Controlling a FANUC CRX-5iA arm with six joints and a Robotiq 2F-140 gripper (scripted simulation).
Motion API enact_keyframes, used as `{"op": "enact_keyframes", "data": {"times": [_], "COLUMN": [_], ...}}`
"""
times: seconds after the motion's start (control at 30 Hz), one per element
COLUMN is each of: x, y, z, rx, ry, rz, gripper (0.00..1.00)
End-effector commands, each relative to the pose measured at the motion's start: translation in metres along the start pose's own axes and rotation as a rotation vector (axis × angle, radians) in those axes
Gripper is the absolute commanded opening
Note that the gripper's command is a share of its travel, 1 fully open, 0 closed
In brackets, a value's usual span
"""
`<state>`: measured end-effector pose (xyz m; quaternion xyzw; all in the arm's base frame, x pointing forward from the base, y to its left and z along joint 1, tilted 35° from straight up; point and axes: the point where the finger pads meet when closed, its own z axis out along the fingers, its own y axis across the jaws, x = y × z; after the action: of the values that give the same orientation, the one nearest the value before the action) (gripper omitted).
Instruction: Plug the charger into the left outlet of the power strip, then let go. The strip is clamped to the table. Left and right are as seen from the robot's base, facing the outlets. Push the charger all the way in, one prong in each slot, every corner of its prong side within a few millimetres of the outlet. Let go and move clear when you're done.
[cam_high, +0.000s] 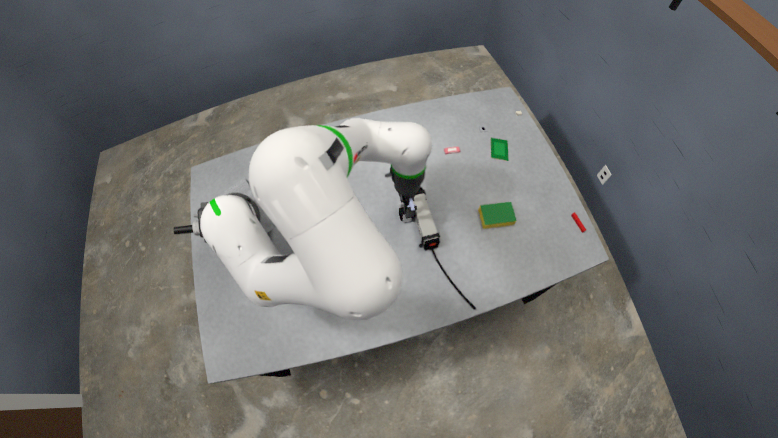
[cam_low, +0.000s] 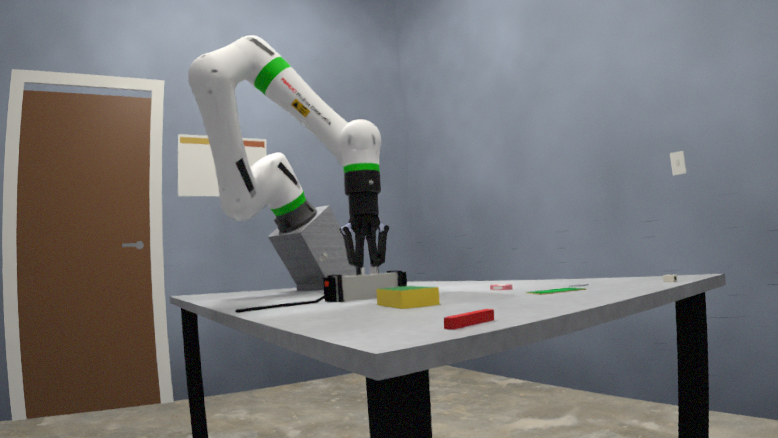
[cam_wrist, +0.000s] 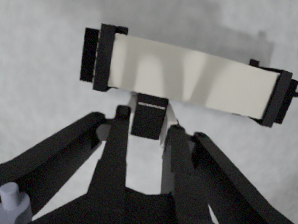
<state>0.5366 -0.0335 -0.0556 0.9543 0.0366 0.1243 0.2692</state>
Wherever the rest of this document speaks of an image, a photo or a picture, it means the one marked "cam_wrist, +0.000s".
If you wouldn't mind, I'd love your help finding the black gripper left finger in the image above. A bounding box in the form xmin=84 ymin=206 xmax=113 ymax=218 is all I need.
xmin=0 ymin=95 xmax=137 ymax=224

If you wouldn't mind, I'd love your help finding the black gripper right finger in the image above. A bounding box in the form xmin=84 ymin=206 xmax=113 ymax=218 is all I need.
xmin=160 ymin=102 xmax=294 ymax=224

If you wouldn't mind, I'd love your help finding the black plug charger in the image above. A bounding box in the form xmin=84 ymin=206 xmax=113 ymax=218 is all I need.
xmin=130 ymin=92 xmax=169 ymax=141

